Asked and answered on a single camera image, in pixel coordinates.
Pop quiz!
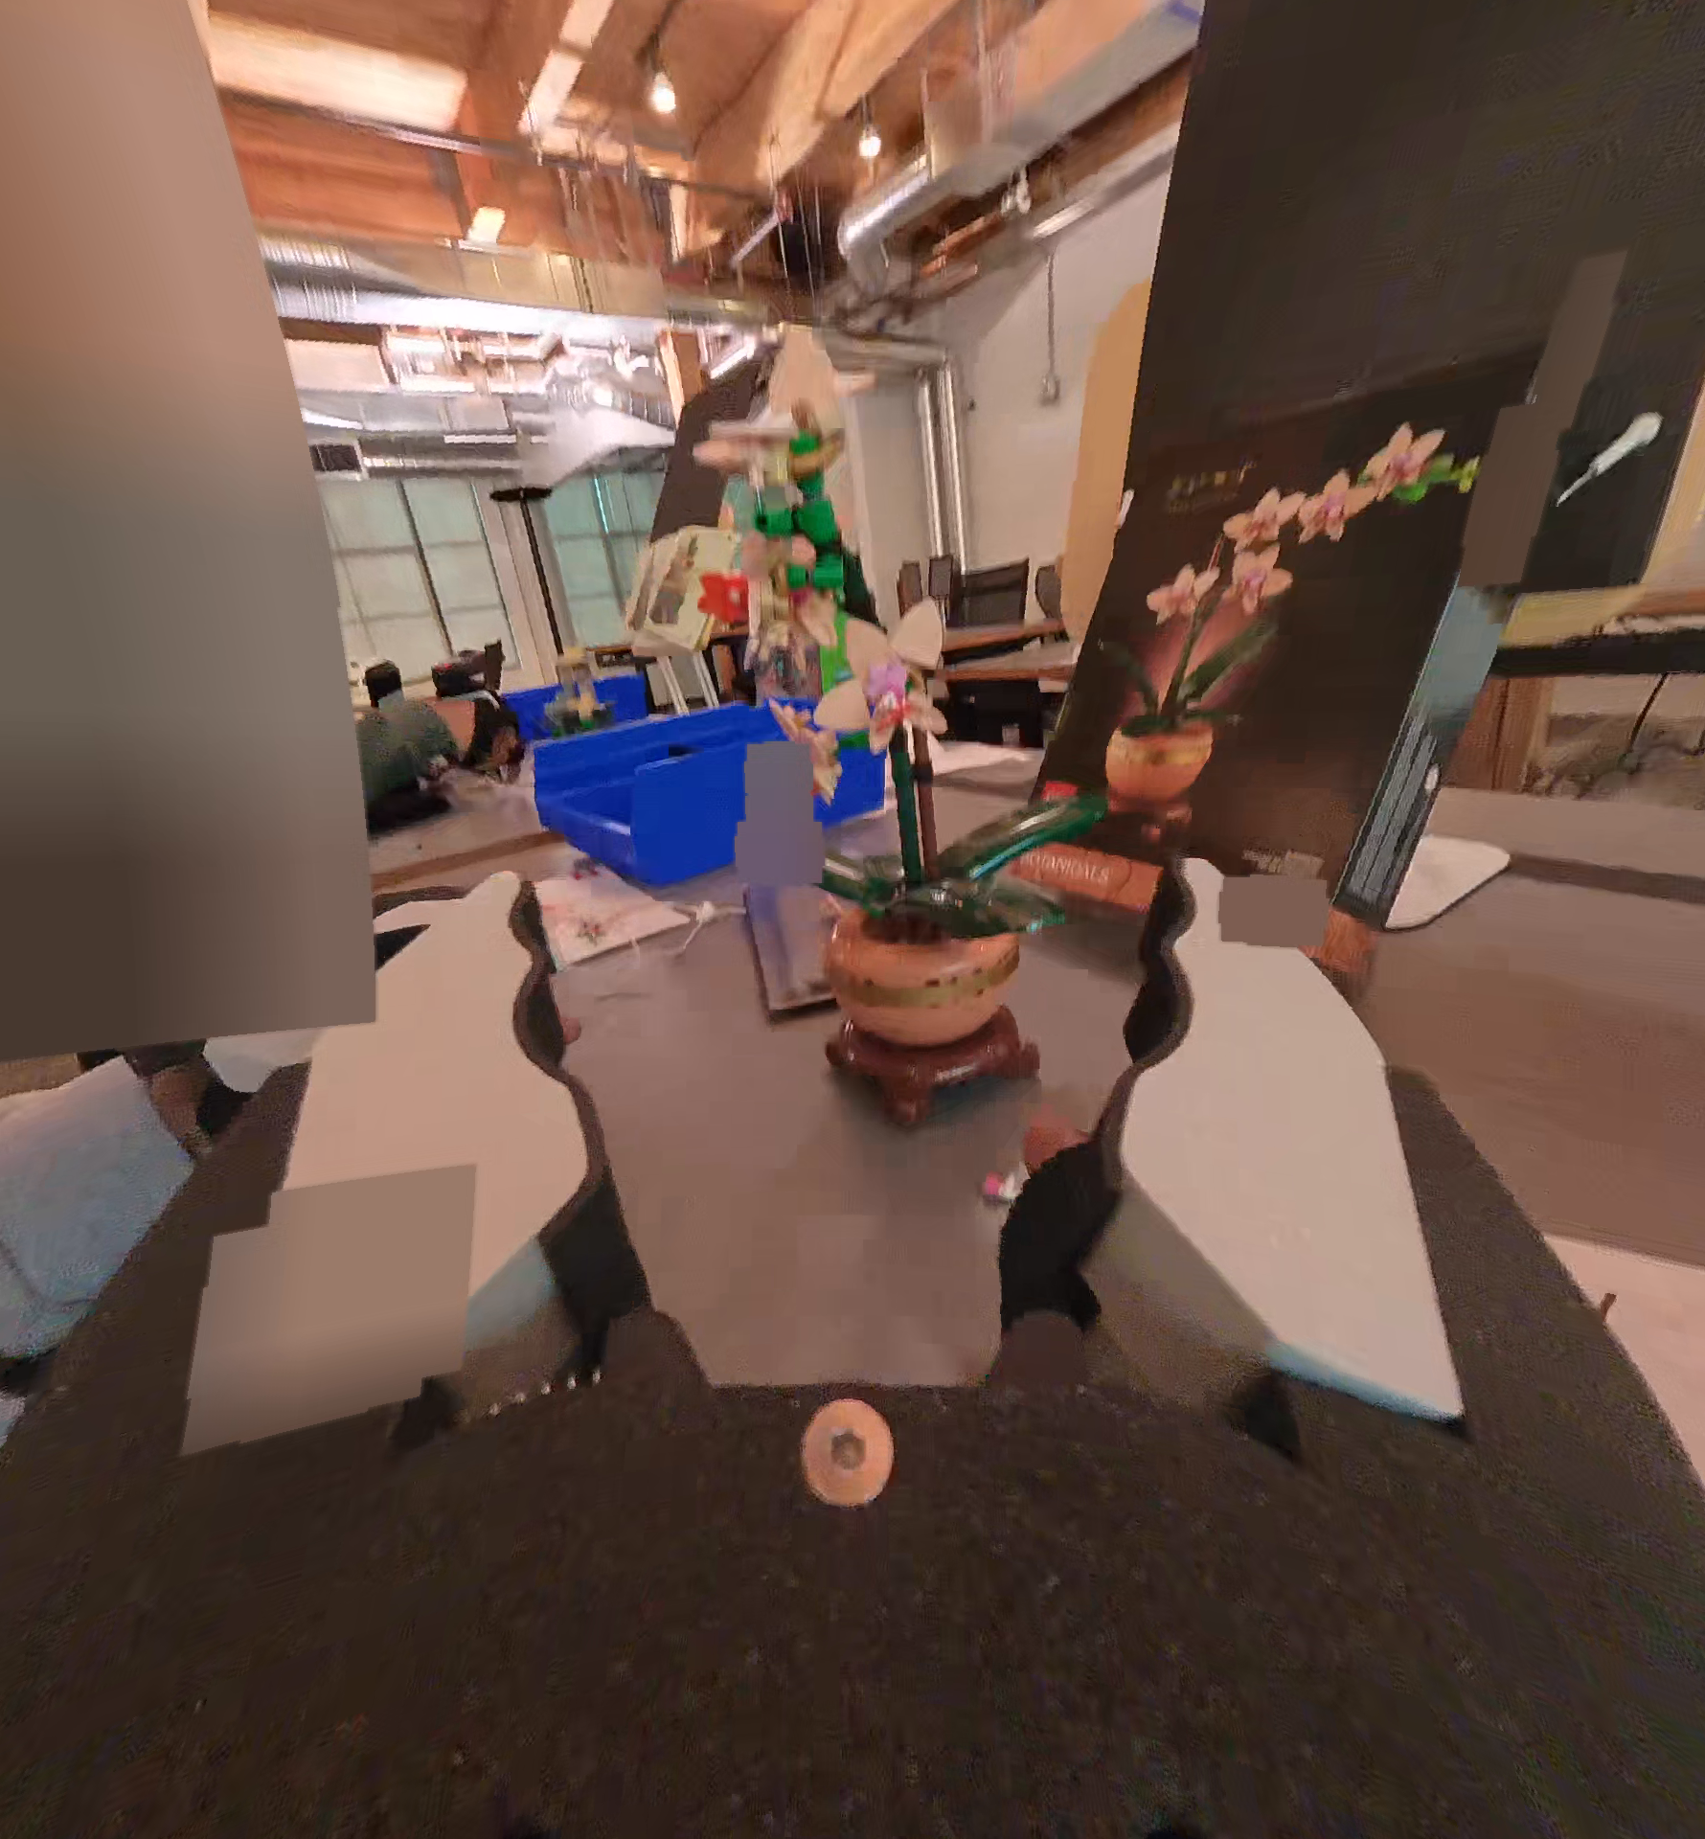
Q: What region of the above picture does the large blue plastic bin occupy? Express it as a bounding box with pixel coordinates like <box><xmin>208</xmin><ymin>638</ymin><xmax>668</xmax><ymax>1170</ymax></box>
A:
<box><xmin>531</xmin><ymin>697</ymin><xmax>894</xmax><ymax>889</ymax></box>

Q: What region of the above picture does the clear plastic tray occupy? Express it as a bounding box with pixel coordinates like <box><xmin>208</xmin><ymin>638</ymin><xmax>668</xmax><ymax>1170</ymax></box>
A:
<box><xmin>741</xmin><ymin>879</ymin><xmax>855</xmax><ymax>1021</ymax></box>

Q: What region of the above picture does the grey desk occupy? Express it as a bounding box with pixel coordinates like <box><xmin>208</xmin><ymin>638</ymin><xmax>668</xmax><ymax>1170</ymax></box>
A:
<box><xmin>206</xmin><ymin>775</ymin><xmax>1705</xmax><ymax>1386</ymax></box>

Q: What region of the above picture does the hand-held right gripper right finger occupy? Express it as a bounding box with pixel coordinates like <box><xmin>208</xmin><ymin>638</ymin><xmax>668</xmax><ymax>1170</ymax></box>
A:
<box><xmin>1104</xmin><ymin>858</ymin><xmax>1468</xmax><ymax>1424</ymax></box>

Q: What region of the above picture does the round silver ventilation duct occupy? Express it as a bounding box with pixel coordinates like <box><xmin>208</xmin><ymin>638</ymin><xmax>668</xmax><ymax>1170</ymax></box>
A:
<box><xmin>835</xmin><ymin>121</ymin><xmax>1177</xmax><ymax>296</ymax></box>

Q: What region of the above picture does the small blue plastic bin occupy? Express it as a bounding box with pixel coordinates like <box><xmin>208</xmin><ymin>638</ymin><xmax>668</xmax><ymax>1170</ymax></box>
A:
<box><xmin>501</xmin><ymin>671</ymin><xmax>654</xmax><ymax>740</ymax></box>

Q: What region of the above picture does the black floor lamp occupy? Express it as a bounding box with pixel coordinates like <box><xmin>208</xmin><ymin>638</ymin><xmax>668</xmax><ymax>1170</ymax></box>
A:
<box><xmin>491</xmin><ymin>484</ymin><xmax>562</xmax><ymax>691</ymax></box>

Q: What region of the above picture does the printed paper bag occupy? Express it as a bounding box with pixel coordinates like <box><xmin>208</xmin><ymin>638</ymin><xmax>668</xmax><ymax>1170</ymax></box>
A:
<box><xmin>531</xmin><ymin>870</ymin><xmax>692</xmax><ymax>966</ymax></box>

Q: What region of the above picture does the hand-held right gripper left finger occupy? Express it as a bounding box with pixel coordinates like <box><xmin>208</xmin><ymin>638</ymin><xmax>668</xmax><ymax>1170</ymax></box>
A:
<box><xmin>285</xmin><ymin>868</ymin><xmax>613</xmax><ymax>1298</ymax></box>

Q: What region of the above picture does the toy brick orchid plant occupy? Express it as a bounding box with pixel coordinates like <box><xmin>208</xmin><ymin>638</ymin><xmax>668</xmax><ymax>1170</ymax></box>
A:
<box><xmin>701</xmin><ymin>321</ymin><xmax>1116</xmax><ymax>1129</ymax></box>

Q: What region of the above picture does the black slanted board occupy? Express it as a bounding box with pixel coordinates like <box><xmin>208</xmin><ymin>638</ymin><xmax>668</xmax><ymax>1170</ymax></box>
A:
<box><xmin>648</xmin><ymin>343</ymin><xmax>782</xmax><ymax>539</ymax></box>

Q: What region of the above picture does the open instruction booklet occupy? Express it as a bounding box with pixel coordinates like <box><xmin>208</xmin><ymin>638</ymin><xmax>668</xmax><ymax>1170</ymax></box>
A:
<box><xmin>625</xmin><ymin>522</ymin><xmax>749</xmax><ymax>646</ymax></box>

